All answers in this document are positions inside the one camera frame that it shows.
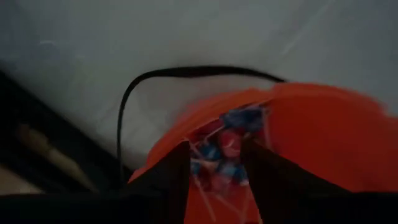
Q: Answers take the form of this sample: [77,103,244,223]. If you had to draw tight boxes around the orange bucket with black handle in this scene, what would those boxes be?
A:
[117,65,398,224]

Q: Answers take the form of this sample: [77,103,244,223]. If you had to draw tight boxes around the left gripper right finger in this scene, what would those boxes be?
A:
[241,138,352,195]

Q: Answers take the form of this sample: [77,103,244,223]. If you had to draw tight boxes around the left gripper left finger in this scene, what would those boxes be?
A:
[129,140,191,195]

